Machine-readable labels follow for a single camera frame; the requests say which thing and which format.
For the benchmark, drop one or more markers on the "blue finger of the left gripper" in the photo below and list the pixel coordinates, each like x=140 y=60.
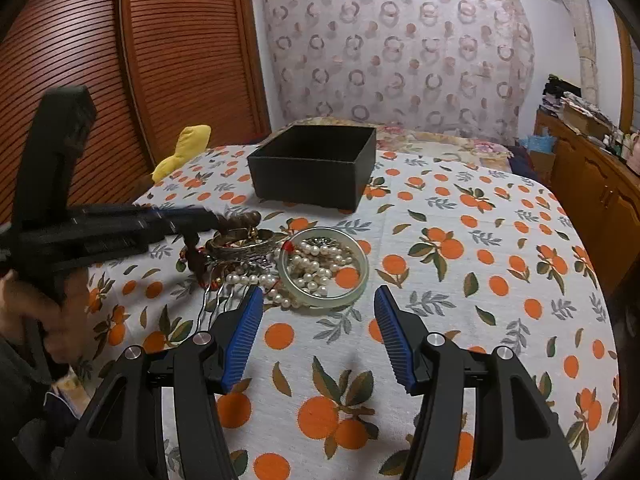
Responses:
x=162 y=222

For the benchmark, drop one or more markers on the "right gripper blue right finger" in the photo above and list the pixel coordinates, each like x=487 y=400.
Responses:
x=428 y=365

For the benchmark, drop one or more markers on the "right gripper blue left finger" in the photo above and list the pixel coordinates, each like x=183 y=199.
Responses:
x=212 y=362

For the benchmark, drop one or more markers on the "black open jewelry box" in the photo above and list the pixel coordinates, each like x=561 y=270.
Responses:
x=320 y=165

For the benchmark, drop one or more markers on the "person's left hand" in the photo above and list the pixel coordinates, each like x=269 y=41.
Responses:
x=65 y=325

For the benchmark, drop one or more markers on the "silver metal hair comb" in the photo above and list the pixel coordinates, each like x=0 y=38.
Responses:
x=216 y=301

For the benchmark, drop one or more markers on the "yellow plush toy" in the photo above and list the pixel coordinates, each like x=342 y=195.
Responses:
x=192 y=141

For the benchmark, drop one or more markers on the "pale green jade bangle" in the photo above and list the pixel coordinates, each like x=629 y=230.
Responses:
x=323 y=268

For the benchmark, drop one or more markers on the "wooden louvered wardrobe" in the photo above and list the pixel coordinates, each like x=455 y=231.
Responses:
x=153 y=67

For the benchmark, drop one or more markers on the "floral quilt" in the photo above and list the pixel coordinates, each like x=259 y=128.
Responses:
x=397 y=139

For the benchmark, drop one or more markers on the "wooden side cabinet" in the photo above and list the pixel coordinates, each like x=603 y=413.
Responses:
x=601 y=198

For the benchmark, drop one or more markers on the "clutter pile on cabinet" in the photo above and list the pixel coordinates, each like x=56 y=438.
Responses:
x=564 y=100

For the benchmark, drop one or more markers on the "patterned pink curtain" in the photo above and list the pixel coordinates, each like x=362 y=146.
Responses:
x=460 y=67

